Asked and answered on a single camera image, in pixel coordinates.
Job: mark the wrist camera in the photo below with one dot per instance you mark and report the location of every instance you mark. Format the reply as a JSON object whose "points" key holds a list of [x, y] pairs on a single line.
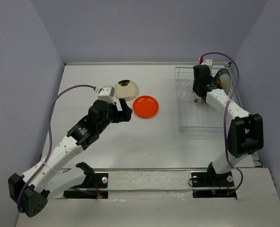
{"points": [[208, 62], [106, 94]]}

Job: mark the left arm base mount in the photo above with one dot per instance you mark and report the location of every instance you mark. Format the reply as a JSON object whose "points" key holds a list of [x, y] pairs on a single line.
{"points": [[93, 187]]}

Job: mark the white wire dish rack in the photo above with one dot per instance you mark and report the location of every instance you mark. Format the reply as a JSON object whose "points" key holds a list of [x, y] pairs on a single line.
{"points": [[194, 117]]}

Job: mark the brown yellow patterned plate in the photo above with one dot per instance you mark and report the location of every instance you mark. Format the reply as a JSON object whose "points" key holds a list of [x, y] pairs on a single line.
{"points": [[217, 81]]}

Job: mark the white plate dark green rim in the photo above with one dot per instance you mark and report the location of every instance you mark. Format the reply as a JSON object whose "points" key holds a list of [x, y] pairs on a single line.
{"points": [[225, 78]]}

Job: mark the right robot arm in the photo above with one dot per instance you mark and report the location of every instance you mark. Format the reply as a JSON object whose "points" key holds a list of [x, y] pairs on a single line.
{"points": [[243, 131]]}

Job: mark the white plate teal red rim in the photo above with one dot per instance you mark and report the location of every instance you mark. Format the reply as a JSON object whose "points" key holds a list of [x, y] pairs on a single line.
{"points": [[197, 99]]}

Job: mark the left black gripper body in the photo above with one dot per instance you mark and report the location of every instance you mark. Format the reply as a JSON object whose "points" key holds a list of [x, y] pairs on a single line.
{"points": [[113, 117]]}

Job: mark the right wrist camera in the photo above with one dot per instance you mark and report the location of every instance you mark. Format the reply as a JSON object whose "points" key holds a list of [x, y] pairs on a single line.
{"points": [[208, 62]]}

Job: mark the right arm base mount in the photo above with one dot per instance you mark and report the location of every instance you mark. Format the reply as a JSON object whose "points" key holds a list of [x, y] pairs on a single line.
{"points": [[206, 186]]}

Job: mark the orange plate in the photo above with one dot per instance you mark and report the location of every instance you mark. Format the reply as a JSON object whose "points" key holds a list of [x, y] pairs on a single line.
{"points": [[145, 107]]}

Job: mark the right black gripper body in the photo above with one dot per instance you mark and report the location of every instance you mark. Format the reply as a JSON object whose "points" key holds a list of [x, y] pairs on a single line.
{"points": [[194, 87]]}

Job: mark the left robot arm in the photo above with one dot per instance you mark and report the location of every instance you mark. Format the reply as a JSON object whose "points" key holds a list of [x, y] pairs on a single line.
{"points": [[31, 189]]}

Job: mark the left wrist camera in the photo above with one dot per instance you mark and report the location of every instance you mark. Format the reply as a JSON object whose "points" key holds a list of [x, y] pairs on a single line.
{"points": [[106, 94]]}

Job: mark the cream plate black brush mark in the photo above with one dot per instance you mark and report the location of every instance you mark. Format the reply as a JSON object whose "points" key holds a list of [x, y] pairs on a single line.
{"points": [[126, 89]]}

